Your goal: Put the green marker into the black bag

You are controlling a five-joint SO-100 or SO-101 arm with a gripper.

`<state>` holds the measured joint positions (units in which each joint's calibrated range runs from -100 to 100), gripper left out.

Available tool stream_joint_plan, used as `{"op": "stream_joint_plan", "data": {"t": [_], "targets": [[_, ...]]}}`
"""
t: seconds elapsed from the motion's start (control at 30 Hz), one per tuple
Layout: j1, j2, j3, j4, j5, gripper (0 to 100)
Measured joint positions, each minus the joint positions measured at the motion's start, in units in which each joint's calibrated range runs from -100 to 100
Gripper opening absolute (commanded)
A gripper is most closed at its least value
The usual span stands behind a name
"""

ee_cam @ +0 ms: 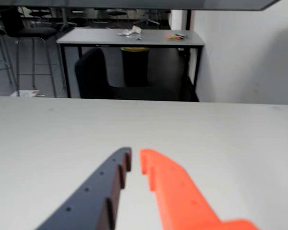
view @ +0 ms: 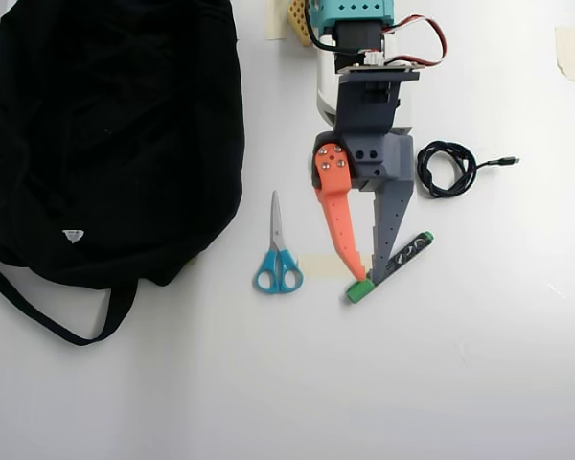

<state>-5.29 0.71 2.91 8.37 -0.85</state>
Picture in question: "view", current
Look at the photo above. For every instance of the long beige masking tape strip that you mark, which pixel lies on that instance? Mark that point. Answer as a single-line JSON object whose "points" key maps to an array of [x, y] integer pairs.
{"points": [[321, 266]]}

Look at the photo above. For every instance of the yellow perforated base block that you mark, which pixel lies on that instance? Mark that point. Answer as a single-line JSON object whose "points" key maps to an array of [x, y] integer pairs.
{"points": [[298, 21]]}

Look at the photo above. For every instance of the bare camera circuit board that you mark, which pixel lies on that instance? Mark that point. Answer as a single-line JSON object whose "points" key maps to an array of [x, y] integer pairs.
{"points": [[378, 69]]}

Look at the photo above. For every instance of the torn beige masking tape piece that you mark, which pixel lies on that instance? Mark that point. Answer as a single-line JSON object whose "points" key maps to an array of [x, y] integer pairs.
{"points": [[569, 52]]}

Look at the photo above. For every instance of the black fabric bag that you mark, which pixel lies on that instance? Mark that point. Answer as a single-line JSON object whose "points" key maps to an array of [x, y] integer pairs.
{"points": [[100, 144]]}

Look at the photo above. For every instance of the narrow beige masking tape strip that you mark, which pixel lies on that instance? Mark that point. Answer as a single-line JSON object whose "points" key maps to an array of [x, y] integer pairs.
{"points": [[275, 21]]}

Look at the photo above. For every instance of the white teal grey robot arm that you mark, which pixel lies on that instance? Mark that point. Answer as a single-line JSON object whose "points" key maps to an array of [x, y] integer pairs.
{"points": [[354, 12]]}

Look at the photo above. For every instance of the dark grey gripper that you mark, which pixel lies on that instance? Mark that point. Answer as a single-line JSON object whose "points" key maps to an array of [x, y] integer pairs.
{"points": [[382, 165]]}

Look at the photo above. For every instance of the green marker with black barrel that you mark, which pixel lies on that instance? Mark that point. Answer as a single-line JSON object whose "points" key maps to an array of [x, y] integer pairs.
{"points": [[405, 254]]}

